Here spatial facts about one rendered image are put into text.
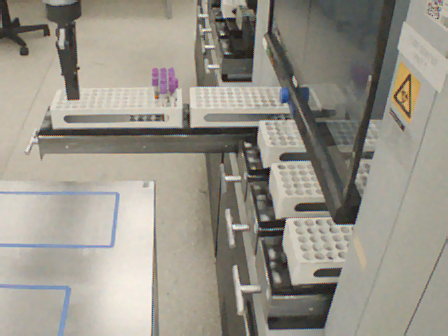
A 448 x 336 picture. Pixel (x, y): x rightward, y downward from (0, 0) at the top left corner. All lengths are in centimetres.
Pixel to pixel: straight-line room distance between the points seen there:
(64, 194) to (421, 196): 65
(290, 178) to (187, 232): 116
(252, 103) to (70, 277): 58
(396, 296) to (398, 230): 10
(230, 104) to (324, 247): 45
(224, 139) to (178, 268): 87
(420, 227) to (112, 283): 46
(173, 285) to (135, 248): 102
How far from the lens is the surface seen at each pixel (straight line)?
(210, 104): 114
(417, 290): 66
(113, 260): 84
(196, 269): 192
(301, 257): 80
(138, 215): 91
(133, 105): 115
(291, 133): 107
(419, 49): 53
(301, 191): 92
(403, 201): 57
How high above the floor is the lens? 143
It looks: 33 degrees down
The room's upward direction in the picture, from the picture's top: 2 degrees counter-clockwise
